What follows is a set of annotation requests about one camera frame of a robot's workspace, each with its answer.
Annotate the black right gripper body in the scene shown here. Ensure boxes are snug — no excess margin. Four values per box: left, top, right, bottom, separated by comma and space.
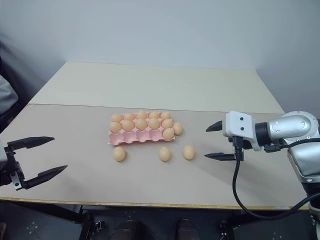
226, 135, 254, 161

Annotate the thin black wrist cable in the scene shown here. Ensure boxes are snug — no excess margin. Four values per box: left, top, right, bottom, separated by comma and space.
264, 136, 320, 154

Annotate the pink egg tray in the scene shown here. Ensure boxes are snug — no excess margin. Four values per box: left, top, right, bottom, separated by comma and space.
106, 113, 177, 145

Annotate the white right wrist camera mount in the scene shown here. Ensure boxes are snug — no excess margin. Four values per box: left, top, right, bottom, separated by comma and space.
221, 110, 266, 153

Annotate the silver robot body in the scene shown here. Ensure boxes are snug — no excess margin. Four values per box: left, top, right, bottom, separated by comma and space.
307, 199, 320, 240

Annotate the dark rounded shape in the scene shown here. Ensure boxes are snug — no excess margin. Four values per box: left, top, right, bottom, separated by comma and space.
176, 218, 198, 240
115, 219, 138, 240

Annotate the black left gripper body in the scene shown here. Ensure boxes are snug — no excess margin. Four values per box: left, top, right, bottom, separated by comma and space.
3, 146, 27, 191

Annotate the black table frame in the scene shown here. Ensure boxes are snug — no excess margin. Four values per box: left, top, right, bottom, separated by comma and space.
0, 198, 242, 240

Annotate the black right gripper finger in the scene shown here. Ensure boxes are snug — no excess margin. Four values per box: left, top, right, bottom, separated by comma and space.
205, 120, 224, 133
203, 151, 237, 162

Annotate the thick black looping cable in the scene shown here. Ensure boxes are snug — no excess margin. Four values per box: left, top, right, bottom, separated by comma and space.
231, 136, 320, 217

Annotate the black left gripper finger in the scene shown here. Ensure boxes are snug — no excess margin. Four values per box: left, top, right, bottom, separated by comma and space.
6, 136, 56, 154
23, 164, 69, 190

